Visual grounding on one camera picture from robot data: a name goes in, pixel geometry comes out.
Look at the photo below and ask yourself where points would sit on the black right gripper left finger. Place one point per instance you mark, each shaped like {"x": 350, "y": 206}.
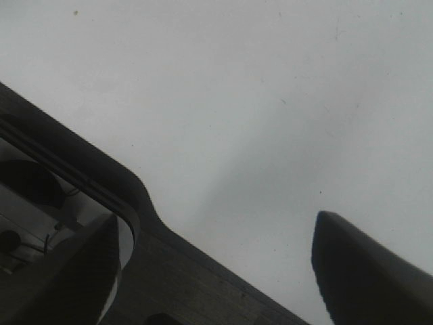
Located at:
{"x": 74, "y": 284}

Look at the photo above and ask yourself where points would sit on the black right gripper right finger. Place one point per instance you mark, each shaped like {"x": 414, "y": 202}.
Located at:
{"x": 362, "y": 282}

